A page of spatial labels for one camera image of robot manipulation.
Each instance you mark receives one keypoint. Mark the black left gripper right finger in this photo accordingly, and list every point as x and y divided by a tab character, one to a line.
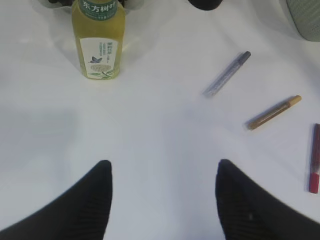
248	212

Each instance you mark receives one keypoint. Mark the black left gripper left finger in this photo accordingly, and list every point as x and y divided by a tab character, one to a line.
80	213

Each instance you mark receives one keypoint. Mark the silver glitter marker pen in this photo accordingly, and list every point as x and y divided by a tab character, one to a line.
226	75

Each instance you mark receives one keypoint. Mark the yellow tea bottle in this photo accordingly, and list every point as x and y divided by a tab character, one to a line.
99	27

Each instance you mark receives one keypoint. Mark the red glitter marker pen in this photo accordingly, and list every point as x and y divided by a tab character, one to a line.
314	173

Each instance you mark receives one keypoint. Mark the gold glitter marker pen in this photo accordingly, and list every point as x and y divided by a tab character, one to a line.
272	112

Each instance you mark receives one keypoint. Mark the green plastic woven basket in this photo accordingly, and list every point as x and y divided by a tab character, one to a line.
306	17

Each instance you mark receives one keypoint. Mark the black mesh pen holder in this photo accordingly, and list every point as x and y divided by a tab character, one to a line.
205	5

